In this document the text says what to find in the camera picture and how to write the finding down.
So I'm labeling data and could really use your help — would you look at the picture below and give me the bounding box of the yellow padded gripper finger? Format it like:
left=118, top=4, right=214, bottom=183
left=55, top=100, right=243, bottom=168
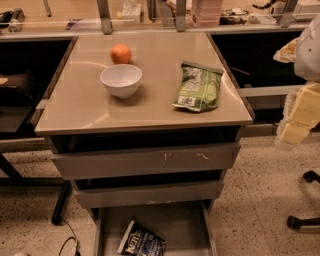
left=273, top=38, right=298, bottom=63
left=275, top=82, right=320, bottom=150

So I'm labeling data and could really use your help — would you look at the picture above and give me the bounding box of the blue kettle chip bag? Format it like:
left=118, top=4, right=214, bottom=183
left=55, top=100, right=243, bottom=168
left=117, top=220, right=165, bottom=256

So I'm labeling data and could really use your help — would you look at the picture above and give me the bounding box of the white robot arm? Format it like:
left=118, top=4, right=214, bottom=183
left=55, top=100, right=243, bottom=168
left=273, top=14, right=320, bottom=150

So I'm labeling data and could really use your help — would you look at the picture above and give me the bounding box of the green chip bag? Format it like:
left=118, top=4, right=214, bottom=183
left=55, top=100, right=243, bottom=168
left=172, top=61, right=224, bottom=112

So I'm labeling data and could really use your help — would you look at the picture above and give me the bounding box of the middle grey drawer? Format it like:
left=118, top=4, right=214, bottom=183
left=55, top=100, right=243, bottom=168
left=74, top=181, right=224, bottom=209

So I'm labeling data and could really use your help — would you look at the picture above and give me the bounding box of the grey drawer cabinet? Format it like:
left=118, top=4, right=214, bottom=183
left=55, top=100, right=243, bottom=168
left=34, top=31, right=256, bottom=256

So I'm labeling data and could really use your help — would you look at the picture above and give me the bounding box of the top grey drawer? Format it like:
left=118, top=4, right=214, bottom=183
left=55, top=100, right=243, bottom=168
left=52, top=143, right=240, bottom=180

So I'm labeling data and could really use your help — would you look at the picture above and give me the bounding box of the bottom grey open drawer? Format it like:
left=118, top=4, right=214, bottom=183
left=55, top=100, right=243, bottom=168
left=93, top=202, right=218, bottom=256

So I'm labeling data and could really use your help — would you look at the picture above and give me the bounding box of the pink stacked tray box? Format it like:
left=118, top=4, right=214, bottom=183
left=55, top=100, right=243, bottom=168
left=191, top=0, right=223, bottom=27

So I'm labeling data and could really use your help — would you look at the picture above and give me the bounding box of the black office chair base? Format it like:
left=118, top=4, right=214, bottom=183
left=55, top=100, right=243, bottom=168
left=286, top=170, right=320, bottom=232

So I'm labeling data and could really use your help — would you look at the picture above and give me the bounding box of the orange fruit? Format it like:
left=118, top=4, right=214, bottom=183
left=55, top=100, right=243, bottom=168
left=110, top=44, right=132, bottom=64

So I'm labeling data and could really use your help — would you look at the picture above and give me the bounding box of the white bowl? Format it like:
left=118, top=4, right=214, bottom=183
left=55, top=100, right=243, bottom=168
left=100, top=64, right=142, bottom=98

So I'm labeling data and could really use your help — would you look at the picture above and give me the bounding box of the black table leg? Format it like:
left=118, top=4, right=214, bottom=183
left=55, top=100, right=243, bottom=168
left=51, top=181, right=71, bottom=225

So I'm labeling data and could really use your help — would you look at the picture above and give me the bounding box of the black cable on floor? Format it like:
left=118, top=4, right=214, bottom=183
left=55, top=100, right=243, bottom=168
left=58, top=218, right=82, bottom=256

